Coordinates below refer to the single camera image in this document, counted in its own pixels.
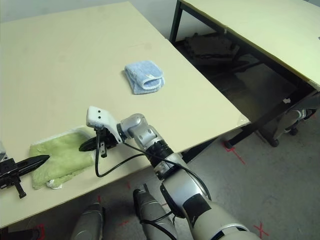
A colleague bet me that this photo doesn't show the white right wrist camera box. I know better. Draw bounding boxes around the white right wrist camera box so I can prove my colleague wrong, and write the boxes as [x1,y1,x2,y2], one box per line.
[86,106,123,144]

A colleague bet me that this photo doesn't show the black table foot bar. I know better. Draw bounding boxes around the black table foot bar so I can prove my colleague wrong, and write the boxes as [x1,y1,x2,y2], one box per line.
[0,226,41,240]

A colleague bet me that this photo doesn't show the red floor tape cross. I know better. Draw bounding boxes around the red floor tape cross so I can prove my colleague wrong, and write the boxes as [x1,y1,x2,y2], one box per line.
[253,221,270,238]

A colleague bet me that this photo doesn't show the black tangled bundle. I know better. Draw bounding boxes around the black tangled bundle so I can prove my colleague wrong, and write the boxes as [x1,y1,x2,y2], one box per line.
[184,32,239,60]

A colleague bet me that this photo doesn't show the thin black camera cable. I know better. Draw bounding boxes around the thin black camera cable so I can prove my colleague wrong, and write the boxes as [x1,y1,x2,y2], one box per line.
[94,129,156,178]

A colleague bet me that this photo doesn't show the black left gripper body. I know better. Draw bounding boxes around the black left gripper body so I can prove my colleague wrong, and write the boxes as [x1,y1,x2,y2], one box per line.
[0,158,20,190]

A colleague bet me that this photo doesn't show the grey robot left leg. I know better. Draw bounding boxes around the grey robot left leg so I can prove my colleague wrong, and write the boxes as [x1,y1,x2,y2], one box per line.
[70,200,105,240]

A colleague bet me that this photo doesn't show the grey robot leg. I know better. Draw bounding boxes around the grey robot leg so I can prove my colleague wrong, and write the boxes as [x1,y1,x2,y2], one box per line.
[132,183,179,240]
[70,200,105,240]

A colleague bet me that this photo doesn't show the beige table black frame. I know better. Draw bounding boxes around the beige table black frame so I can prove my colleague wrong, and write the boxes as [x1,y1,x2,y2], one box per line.
[168,0,320,112]

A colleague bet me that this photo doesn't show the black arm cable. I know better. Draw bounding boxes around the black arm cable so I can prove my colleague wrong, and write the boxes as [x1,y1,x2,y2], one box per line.
[124,141,213,201]

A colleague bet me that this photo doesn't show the grey robot right leg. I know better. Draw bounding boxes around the grey robot right leg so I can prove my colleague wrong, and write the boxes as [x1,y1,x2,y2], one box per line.
[132,183,179,240]

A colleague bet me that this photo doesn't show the thick black cable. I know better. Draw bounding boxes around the thick black cable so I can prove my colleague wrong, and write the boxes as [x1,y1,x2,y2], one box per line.
[139,211,176,240]

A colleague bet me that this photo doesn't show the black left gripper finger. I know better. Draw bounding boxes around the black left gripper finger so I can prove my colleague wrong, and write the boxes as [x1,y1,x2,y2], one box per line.
[14,154,51,176]
[12,179,28,200]

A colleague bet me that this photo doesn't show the black table leg strut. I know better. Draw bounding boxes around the black table leg strut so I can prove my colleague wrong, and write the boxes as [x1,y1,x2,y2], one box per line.
[181,123,254,164]

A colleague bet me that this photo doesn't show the grey chair base with casters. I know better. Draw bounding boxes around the grey chair base with casters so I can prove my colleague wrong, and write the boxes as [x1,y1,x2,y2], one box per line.
[272,94,320,148]

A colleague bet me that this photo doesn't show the green towel white trim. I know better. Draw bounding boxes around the green towel white trim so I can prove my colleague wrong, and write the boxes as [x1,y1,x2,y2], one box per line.
[29,127,97,191]

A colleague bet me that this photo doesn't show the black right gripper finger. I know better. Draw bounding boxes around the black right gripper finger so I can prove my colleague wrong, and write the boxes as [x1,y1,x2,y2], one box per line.
[99,140,109,159]
[78,138,98,153]

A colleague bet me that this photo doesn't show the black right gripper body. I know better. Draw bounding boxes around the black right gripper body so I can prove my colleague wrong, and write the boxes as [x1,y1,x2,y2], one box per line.
[93,126,119,151]

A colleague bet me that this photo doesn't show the folded blue towel white trim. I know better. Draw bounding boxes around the folded blue towel white trim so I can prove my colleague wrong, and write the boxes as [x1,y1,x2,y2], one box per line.
[123,59,166,96]

